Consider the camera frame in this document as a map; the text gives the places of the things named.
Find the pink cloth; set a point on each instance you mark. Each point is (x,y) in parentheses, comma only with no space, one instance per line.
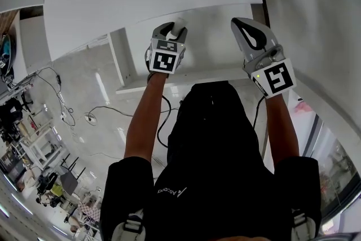
(302,107)

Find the black office chair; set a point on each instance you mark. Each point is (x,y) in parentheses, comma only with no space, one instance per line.
(12,118)

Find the person's left hand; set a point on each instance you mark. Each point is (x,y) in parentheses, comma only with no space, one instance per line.
(147,59)

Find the white power strip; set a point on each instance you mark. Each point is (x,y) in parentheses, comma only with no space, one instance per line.
(63,115)

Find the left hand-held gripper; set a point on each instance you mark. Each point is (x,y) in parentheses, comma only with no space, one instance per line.
(163,60)

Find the person's left forearm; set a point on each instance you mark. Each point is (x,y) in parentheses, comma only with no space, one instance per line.
(144,121)

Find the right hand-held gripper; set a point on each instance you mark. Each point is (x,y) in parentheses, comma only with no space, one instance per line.
(277,77)

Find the person's black shirt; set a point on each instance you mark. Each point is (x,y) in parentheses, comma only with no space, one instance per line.
(214,163)

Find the black power adapter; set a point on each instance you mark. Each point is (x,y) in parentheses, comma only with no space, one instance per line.
(58,79)

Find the person's right forearm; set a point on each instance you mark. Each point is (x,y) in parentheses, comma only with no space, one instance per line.
(282,132)

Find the black framed window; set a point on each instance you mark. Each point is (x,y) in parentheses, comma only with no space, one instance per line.
(335,166)

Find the teal and black bag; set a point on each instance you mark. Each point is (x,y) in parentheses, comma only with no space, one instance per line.
(6,50)

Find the round floor socket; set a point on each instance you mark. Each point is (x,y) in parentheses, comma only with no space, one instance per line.
(90,118)

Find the white frame table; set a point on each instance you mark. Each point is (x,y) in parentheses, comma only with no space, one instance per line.
(42,146)

